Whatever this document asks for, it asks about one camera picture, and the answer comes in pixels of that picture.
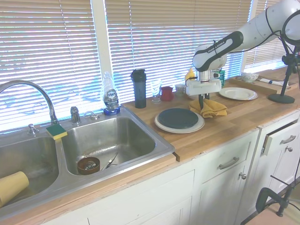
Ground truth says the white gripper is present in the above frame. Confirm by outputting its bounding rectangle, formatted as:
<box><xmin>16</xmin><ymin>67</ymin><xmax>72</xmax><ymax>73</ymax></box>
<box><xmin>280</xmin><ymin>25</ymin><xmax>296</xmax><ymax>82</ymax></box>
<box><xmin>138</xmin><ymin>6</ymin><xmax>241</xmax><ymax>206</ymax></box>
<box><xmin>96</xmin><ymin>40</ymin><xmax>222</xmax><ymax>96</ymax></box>
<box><xmin>186</xmin><ymin>79</ymin><xmax>222</xmax><ymax>111</ymax></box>

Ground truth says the yellow terry towel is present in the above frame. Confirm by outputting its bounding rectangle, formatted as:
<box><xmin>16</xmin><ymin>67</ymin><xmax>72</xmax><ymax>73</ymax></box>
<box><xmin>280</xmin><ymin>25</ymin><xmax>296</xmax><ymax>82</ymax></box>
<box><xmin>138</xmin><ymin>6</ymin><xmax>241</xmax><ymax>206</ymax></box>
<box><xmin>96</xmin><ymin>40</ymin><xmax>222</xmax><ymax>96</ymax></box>
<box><xmin>189</xmin><ymin>98</ymin><xmax>228</xmax><ymax>119</ymax></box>

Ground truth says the dark blue plate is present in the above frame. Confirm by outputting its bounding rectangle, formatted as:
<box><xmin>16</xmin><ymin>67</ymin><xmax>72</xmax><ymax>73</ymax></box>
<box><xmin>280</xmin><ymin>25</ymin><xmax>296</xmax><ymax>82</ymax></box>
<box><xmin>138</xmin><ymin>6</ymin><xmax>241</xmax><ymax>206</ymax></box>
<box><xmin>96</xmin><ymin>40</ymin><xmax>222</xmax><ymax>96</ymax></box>
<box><xmin>158</xmin><ymin>107</ymin><xmax>199</xmax><ymax>129</ymax></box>

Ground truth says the cream dinner plate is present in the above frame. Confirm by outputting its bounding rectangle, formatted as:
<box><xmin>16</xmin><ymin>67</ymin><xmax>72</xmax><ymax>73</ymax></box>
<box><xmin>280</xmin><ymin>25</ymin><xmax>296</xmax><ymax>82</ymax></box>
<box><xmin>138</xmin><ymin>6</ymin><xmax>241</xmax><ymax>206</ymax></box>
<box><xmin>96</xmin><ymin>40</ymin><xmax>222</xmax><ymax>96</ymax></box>
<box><xmin>154</xmin><ymin>107</ymin><xmax>205</xmax><ymax>134</ymax></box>

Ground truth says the white patterned cup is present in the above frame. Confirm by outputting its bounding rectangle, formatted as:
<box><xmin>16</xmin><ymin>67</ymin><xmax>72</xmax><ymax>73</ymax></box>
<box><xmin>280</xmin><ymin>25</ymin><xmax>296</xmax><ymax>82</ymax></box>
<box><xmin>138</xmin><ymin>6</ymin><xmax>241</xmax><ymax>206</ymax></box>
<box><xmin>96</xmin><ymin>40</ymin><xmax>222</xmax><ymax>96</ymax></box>
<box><xmin>175</xmin><ymin>83</ymin><xmax>187</xmax><ymax>98</ymax></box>

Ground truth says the yellow mustard bottle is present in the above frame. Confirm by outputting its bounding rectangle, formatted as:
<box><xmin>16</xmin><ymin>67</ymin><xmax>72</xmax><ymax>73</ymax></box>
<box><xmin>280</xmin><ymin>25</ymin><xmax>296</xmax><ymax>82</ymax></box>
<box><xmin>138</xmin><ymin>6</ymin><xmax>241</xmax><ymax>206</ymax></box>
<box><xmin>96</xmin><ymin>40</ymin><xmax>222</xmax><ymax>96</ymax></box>
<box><xmin>184</xmin><ymin>67</ymin><xmax>195</xmax><ymax>82</ymax></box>

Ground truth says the teal box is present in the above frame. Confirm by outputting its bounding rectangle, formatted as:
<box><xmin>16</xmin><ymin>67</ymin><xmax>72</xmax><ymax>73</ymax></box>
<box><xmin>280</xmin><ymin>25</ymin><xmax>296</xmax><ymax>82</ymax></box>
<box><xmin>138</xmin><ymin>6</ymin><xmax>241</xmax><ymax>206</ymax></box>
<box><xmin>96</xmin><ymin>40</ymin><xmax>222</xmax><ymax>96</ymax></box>
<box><xmin>212</xmin><ymin>69</ymin><xmax>226</xmax><ymax>85</ymax></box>

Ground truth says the white wide bowl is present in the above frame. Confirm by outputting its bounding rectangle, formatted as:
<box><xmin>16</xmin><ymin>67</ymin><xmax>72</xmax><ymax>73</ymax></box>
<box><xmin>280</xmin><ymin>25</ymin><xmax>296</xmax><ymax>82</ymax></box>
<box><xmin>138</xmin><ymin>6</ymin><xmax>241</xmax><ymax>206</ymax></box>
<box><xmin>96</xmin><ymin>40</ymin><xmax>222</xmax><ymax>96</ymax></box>
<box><xmin>219</xmin><ymin>87</ymin><xmax>258</xmax><ymax>101</ymax></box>

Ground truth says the clear stemmed glass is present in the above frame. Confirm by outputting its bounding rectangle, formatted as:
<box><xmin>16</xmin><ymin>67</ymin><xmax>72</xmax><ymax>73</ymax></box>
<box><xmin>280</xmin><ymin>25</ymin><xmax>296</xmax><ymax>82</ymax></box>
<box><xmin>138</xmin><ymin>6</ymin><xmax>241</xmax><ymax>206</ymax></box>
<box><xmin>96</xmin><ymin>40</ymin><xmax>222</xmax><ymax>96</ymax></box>
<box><xmin>150</xmin><ymin>79</ymin><xmax>163</xmax><ymax>105</ymax></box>

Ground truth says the white patterned bowl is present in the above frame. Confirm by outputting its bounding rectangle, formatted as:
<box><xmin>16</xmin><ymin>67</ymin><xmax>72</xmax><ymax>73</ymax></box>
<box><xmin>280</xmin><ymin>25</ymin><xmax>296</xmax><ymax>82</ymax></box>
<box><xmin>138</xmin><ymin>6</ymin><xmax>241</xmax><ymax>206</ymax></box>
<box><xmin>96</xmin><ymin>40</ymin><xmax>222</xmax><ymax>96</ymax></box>
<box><xmin>240</xmin><ymin>72</ymin><xmax>259</xmax><ymax>83</ymax></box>

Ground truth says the wooden serving tray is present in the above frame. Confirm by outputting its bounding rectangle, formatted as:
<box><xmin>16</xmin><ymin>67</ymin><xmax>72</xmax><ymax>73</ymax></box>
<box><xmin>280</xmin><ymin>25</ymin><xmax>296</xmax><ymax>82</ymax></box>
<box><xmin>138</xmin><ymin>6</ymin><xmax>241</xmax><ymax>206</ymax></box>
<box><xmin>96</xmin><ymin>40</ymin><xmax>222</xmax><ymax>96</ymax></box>
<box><xmin>228</xmin><ymin>74</ymin><xmax>300</xmax><ymax>91</ymax></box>

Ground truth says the black shaker bottle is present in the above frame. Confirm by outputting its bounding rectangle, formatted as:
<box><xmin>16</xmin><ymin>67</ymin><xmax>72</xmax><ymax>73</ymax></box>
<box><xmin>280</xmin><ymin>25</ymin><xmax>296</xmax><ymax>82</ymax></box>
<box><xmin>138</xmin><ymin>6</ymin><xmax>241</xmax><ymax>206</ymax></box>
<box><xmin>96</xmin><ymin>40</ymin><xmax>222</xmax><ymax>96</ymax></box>
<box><xmin>130</xmin><ymin>68</ymin><xmax>148</xmax><ymax>109</ymax></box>

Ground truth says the rolled white napkin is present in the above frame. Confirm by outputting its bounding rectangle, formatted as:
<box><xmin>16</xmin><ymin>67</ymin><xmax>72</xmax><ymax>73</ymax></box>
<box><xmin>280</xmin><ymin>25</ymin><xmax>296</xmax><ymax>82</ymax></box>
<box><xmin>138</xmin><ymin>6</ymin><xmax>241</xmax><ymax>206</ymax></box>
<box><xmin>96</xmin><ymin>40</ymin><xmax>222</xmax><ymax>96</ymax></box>
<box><xmin>256</xmin><ymin>78</ymin><xmax>285</xmax><ymax>86</ymax></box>

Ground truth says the white horizontal window blind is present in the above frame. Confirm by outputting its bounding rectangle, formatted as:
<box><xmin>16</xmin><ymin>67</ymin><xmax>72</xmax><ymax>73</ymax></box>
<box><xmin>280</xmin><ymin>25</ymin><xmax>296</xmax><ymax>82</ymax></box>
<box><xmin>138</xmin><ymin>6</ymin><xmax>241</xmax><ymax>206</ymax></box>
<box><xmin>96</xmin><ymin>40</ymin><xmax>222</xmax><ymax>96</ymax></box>
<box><xmin>245</xmin><ymin>35</ymin><xmax>288</xmax><ymax>71</ymax></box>
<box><xmin>0</xmin><ymin>0</ymin><xmax>95</xmax><ymax>128</ymax></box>
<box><xmin>105</xmin><ymin>0</ymin><xmax>252</xmax><ymax>104</ymax></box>

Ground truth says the black round-base stand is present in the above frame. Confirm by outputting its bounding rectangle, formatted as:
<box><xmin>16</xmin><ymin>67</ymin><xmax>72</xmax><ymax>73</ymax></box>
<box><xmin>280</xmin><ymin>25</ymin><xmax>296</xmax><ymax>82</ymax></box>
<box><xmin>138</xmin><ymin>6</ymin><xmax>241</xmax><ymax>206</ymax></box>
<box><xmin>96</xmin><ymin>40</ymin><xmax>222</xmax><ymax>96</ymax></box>
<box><xmin>268</xmin><ymin>23</ymin><xmax>300</xmax><ymax>105</ymax></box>

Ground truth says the clear dish soap bottle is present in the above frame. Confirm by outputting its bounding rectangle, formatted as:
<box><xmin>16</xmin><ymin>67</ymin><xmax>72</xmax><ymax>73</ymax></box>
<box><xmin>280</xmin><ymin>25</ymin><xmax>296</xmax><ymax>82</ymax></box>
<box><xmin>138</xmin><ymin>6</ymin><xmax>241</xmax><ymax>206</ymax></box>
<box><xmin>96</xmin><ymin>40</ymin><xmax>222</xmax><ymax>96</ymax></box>
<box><xmin>102</xmin><ymin>71</ymin><xmax>122</xmax><ymax>116</ymax></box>

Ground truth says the stainless double sink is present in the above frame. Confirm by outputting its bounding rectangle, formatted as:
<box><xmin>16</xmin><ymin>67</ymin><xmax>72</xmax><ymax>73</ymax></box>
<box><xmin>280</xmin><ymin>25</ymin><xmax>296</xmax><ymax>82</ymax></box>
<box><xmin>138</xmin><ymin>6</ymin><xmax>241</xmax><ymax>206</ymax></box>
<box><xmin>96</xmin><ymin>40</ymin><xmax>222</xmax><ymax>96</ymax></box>
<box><xmin>0</xmin><ymin>106</ymin><xmax>176</xmax><ymax>209</ymax></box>

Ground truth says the small white sink fitting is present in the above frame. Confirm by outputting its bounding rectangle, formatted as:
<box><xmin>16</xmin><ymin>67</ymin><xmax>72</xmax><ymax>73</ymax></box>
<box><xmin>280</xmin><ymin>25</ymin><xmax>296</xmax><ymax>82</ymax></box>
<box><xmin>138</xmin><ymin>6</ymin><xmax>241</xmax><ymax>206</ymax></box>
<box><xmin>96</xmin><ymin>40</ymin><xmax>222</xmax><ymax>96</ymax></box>
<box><xmin>83</xmin><ymin>111</ymin><xmax>99</xmax><ymax>120</ymax></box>

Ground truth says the dark green clamp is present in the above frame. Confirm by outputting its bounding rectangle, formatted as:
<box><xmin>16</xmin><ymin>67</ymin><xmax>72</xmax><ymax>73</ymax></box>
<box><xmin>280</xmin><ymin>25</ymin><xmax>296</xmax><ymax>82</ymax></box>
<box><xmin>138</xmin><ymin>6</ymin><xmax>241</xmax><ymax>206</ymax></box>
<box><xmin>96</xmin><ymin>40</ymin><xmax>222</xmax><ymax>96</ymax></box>
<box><xmin>255</xmin><ymin>174</ymin><xmax>300</xmax><ymax>218</ymax></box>

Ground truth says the brown ceramic bowl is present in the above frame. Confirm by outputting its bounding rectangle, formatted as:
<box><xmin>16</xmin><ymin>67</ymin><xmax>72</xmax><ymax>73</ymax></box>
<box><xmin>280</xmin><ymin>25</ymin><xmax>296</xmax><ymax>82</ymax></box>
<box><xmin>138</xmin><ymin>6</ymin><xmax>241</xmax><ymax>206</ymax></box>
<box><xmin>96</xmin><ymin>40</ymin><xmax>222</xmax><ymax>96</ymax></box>
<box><xmin>77</xmin><ymin>156</ymin><xmax>101</xmax><ymax>176</ymax></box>

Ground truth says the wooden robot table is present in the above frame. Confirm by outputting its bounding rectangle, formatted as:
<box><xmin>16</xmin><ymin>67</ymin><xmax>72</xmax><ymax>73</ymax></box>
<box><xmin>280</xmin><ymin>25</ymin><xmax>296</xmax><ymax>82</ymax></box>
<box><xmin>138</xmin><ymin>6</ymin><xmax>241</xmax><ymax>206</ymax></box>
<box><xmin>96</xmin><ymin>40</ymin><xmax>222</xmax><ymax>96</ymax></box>
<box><xmin>243</xmin><ymin>207</ymin><xmax>300</xmax><ymax>225</ymax></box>

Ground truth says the yellow and green sponge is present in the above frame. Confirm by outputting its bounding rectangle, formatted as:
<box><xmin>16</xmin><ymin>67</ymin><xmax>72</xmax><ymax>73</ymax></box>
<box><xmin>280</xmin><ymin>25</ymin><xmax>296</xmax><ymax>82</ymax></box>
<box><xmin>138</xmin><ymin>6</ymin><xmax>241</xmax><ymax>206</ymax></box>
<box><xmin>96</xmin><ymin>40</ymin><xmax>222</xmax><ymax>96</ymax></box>
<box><xmin>45</xmin><ymin>124</ymin><xmax>68</xmax><ymax>141</ymax></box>

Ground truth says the chrome gooseneck faucet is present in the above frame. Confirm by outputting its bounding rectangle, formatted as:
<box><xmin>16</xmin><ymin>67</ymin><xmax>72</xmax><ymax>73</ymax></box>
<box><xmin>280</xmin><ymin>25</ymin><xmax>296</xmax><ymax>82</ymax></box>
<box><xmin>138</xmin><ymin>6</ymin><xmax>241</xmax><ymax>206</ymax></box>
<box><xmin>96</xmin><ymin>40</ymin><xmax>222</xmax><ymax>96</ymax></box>
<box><xmin>0</xmin><ymin>80</ymin><xmax>60</xmax><ymax>125</ymax></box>

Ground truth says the chrome sink knob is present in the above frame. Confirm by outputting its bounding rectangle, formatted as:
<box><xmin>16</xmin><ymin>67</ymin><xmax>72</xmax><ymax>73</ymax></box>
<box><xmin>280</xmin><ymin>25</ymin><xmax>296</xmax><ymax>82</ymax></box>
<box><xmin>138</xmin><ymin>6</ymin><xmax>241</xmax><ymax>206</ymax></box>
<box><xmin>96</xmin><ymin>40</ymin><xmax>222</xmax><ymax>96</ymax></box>
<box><xmin>26</xmin><ymin>123</ymin><xmax>39</xmax><ymax>135</ymax></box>

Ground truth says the yellow plastic cup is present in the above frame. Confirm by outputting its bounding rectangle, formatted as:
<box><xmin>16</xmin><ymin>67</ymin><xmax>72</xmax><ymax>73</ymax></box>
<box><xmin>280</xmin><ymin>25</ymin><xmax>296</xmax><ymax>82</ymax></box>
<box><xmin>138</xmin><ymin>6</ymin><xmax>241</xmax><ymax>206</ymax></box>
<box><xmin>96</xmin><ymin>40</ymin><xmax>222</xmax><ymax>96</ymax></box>
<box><xmin>0</xmin><ymin>171</ymin><xmax>30</xmax><ymax>205</ymax></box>

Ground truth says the brushed metal drawer handle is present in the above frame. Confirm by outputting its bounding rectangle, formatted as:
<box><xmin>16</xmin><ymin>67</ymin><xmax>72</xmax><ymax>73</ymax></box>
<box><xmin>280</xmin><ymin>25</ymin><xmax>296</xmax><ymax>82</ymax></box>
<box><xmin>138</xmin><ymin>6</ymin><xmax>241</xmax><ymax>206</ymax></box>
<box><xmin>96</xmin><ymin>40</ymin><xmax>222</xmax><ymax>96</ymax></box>
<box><xmin>218</xmin><ymin>157</ymin><xmax>240</xmax><ymax>170</ymax></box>
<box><xmin>279</xmin><ymin>135</ymin><xmax>297</xmax><ymax>145</ymax></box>

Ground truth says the chrome faucet handle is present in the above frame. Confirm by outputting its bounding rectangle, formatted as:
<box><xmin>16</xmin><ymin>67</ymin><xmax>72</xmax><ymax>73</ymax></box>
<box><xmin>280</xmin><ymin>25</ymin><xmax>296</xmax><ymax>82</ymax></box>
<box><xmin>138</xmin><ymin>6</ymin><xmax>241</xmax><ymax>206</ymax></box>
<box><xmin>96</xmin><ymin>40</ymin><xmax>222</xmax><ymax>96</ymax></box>
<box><xmin>70</xmin><ymin>106</ymin><xmax>82</xmax><ymax>125</ymax></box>

